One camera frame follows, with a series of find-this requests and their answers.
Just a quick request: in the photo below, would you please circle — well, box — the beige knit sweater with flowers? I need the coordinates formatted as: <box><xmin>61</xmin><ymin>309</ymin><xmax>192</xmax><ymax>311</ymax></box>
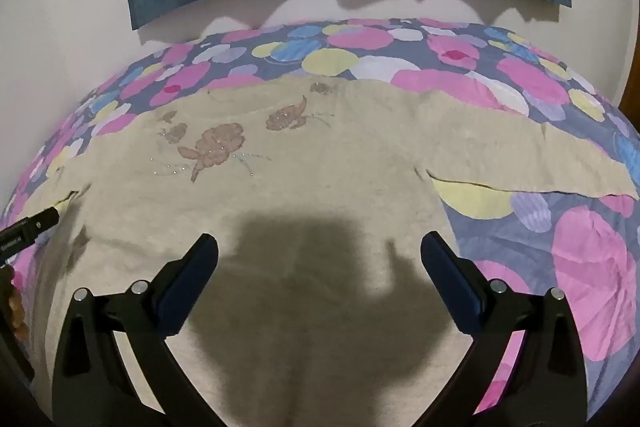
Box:
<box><xmin>28</xmin><ymin>76</ymin><xmax>639</xmax><ymax>426</ymax></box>

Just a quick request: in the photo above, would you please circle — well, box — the colourful circle-pattern bedspread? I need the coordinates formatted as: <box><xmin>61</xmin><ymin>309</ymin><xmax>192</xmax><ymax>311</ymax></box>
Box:
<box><xmin>2</xmin><ymin>18</ymin><xmax>639</xmax><ymax>426</ymax></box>

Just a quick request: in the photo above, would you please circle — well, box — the person's left hand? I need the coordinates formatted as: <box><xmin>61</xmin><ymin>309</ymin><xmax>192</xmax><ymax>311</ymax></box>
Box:
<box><xmin>1</xmin><ymin>265</ymin><xmax>29</xmax><ymax>343</ymax></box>

